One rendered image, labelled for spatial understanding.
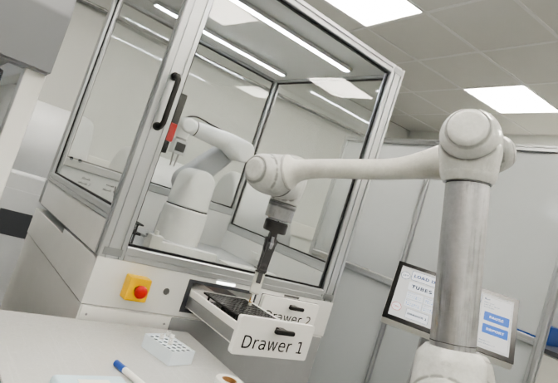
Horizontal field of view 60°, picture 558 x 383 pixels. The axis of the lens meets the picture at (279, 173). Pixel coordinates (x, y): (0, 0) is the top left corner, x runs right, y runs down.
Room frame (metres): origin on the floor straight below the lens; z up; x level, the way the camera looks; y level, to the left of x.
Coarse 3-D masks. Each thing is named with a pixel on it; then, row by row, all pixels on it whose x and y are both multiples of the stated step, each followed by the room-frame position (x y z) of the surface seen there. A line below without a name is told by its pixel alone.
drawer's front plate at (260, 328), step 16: (240, 320) 1.39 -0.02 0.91; (256, 320) 1.42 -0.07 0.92; (272, 320) 1.46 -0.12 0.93; (240, 336) 1.40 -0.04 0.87; (256, 336) 1.43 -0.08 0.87; (272, 336) 1.47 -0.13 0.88; (288, 336) 1.50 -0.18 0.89; (304, 336) 1.54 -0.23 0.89; (240, 352) 1.41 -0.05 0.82; (256, 352) 1.44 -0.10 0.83; (272, 352) 1.48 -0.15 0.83; (288, 352) 1.51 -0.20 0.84; (304, 352) 1.55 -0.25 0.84
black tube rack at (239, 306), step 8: (208, 296) 1.65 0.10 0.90; (216, 296) 1.69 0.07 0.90; (224, 296) 1.73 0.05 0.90; (216, 304) 1.69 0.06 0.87; (224, 304) 1.59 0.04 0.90; (232, 304) 1.63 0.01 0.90; (240, 304) 1.68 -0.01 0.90; (232, 312) 1.52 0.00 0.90; (240, 312) 1.55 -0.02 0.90; (248, 312) 1.59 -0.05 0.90; (256, 312) 1.62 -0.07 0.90; (264, 312) 1.66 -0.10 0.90
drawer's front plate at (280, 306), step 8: (264, 296) 1.84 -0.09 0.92; (272, 296) 1.86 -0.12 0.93; (264, 304) 1.84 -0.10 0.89; (272, 304) 1.86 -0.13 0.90; (280, 304) 1.88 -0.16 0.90; (288, 304) 1.91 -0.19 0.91; (296, 304) 1.93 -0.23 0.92; (304, 304) 1.96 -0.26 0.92; (312, 304) 1.98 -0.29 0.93; (272, 312) 1.87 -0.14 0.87; (280, 312) 1.89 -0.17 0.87; (288, 312) 1.92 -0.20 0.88; (296, 312) 1.94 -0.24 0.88; (304, 312) 1.96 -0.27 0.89; (312, 312) 1.99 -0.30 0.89; (296, 320) 1.95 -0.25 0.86; (304, 320) 1.97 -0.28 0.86; (312, 320) 2.00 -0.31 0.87
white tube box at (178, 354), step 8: (144, 336) 1.39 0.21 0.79; (152, 336) 1.40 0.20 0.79; (144, 344) 1.39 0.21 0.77; (152, 344) 1.37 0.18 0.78; (160, 344) 1.35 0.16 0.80; (176, 344) 1.40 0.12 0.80; (184, 344) 1.41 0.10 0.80; (152, 352) 1.36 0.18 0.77; (160, 352) 1.34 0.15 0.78; (168, 352) 1.33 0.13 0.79; (176, 352) 1.33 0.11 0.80; (184, 352) 1.35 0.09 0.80; (192, 352) 1.37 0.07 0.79; (160, 360) 1.34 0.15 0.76; (168, 360) 1.32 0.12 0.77; (176, 360) 1.33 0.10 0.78; (184, 360) 1.36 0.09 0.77; (192, 360) 1.38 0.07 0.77
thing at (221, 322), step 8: (192, 288) 1.70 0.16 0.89; (192, 296) 1.66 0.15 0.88; (200, 296) 1.63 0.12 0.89; (232, 296) 1.80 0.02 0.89; (192, 304) 1.64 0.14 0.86; (200, 304) 1.60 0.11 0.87; (208, 304) 1.57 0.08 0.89; (256, 304) 1.79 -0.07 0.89; (200, 312) 1.59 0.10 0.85; (208, 312) 1.55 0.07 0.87; (216, 312) 1.53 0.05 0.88; (224, 312) 1.51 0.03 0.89; (208, 320) 1.54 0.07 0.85; (216, 320) 1.51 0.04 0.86; (224, 320) 1.48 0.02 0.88; (232, 320) 1.45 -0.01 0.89; (216, 328) 1.50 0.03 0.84; (224, 328) 1.47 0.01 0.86; (232, 328) 1.44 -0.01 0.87; (224, 336) 1.46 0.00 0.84
